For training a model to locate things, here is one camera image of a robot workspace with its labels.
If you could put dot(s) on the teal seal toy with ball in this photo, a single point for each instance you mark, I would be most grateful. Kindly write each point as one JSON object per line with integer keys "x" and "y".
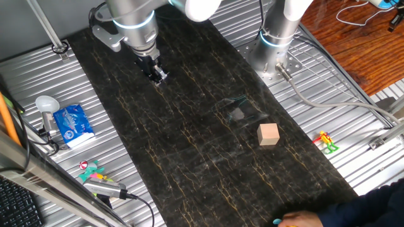
{"x": 90, "y": 168}

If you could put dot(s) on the black tripod stand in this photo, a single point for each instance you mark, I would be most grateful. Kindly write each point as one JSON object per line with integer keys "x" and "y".
{"x": 396, "y": 19}

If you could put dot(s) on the blue tissue pack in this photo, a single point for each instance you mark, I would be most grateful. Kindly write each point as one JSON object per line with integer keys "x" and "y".
{"x": 73, "y": 126}

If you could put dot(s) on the silver depth camera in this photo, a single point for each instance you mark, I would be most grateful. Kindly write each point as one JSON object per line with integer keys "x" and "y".
{"x": 104, "y": 188}

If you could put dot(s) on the person's hand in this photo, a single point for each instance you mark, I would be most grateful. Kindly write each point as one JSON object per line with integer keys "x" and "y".
{"x": 303, "y": 219}

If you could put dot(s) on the forearm in dark blue sleeve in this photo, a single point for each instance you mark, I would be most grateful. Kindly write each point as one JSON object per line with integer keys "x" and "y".
{"x": 366, "y": 208}

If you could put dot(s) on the black keyboard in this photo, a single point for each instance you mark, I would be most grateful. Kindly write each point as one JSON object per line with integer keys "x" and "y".
{"x": 17, "y": 205}

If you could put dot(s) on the aluminium frame bar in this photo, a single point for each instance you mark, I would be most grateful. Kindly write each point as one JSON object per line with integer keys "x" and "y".
{"x": 47, "y": 186}

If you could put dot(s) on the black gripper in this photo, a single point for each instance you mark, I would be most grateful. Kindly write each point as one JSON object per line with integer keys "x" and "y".
{"x": 146, "y": 64}

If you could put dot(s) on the clear plastic sheet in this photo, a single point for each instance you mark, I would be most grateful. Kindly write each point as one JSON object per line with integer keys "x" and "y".
{"x": 240, "y": 110}

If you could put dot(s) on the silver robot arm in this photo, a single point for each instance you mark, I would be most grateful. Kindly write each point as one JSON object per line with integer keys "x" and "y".
{"x": 135, "y": 28}

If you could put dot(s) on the wooden cube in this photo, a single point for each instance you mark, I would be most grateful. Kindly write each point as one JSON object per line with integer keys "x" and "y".
{"x": 268, "y": 134}

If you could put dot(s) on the orange pole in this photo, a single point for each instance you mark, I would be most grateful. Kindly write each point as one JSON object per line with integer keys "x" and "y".
{"x": 8, "y": 121}

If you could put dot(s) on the black marble pattern mat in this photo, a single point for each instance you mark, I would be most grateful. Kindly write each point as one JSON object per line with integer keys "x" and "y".
{"x": 195, "y": 157}

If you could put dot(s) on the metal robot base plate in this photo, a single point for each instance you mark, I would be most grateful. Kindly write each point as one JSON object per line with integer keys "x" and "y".
{"x": 292, "y": 64}

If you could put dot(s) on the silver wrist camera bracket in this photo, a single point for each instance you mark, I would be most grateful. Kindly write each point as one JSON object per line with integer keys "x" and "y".
{"x": 107, "y": 38}

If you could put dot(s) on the small red yellow green figure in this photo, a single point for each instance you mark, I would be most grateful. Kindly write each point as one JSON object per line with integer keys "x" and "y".
{"x": 326, "y": 142}

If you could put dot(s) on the aluminium pole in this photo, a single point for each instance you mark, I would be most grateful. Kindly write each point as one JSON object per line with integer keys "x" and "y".
{"x": 47, "y": 26}

